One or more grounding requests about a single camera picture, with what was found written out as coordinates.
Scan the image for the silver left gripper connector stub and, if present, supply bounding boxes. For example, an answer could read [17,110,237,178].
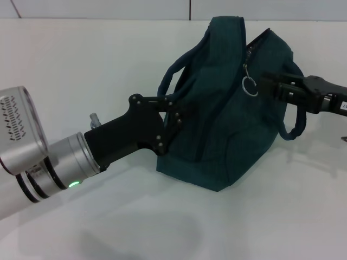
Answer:
[89,112,101,128]

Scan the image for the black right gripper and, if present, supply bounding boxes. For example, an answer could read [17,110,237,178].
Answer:
[259,71,347,118]

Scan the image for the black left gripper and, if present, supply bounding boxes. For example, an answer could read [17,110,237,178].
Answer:
[83,93,196,169]

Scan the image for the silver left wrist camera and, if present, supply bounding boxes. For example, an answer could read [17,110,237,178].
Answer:
[0,86,50,176]

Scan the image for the teal insulated lunch bag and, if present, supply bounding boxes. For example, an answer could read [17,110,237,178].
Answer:
[156,15,307,192]

